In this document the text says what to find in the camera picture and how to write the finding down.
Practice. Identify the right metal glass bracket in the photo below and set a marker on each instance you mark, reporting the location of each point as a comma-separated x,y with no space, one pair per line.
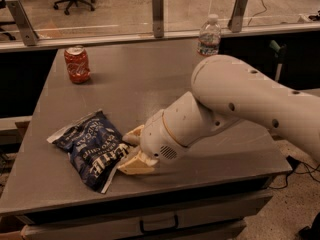
236,21

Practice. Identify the red Coca-Cola can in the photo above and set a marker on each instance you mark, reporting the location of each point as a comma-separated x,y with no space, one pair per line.
77,64

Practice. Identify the clear plastic water bottle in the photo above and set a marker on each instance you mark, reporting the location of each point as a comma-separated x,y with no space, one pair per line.
209,37

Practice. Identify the blue Kettle chip bag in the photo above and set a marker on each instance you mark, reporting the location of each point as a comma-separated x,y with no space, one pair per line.
94,147

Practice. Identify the black drawer handle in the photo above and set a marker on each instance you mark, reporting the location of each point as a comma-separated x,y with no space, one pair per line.
148,227

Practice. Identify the middle metal glass bracket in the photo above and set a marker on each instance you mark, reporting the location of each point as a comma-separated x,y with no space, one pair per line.
158,18

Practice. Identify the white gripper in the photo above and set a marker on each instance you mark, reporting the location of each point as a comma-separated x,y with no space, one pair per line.
157,138

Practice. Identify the grey drawer front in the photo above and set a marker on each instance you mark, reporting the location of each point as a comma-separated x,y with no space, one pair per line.
218,218

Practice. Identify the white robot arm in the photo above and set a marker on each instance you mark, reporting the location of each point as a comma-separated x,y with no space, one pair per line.
224,91

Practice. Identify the left metal glass bracket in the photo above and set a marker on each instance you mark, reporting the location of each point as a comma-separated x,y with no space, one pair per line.
27,33

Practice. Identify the green-tipped metal post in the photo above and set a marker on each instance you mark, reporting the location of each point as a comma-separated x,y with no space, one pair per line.
280,52

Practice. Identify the metal glass bracket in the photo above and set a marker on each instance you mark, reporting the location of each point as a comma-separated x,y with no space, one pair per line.
158,18
27,33
236,21

